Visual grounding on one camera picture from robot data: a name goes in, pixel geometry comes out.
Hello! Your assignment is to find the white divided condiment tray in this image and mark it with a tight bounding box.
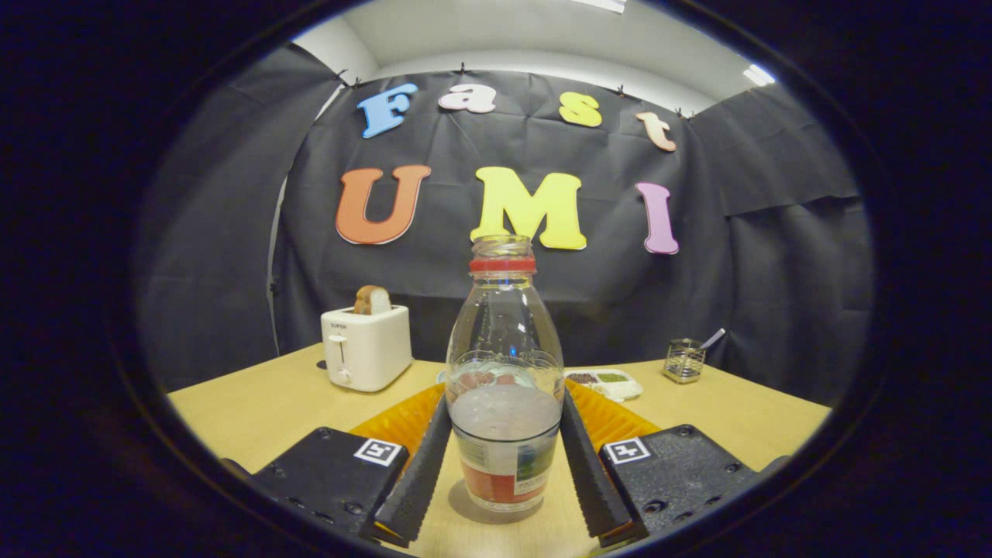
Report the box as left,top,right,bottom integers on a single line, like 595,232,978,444
564,369,643,402

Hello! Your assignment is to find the black backdrop cloth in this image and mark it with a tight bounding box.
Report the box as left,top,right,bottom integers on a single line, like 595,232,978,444
136,43,877,408

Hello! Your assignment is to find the wooden table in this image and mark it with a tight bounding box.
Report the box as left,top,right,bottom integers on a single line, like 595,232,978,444
167,343,832,558

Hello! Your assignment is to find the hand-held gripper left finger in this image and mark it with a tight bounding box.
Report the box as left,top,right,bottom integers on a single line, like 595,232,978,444
248,384,453,549

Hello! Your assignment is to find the clear juice bottle red label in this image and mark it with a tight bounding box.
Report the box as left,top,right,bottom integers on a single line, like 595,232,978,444
445,235,565,514

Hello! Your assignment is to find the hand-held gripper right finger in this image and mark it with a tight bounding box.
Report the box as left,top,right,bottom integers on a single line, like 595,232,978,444
560,380,762,549

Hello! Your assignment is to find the white toaster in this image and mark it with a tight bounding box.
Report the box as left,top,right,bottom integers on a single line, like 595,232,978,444
321,305,413,393

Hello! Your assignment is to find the bread slice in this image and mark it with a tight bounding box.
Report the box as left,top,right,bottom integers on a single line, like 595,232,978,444
354,285,393,315

